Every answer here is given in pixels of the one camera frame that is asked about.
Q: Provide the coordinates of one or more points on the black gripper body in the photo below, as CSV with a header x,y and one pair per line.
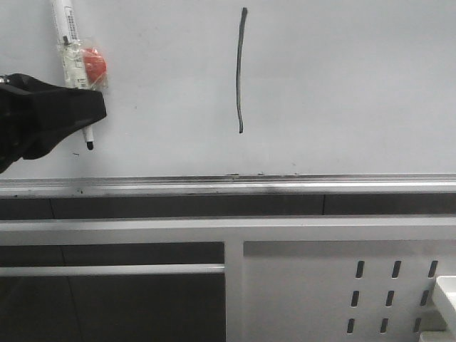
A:
x,y
32,123

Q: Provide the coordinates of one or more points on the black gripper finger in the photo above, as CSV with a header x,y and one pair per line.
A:
x,y
64,111

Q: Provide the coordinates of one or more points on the white marker with red magnet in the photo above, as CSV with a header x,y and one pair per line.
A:
x,y
83,64

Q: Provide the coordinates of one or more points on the grey metal pegboard stand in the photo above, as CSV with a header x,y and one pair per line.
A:
x,y
225,268

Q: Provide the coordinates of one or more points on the white plastic marker tray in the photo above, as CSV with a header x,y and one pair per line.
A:
x,y
445,295

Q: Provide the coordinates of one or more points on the white whiteboard with grey frame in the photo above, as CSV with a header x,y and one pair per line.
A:
x,y
315,95

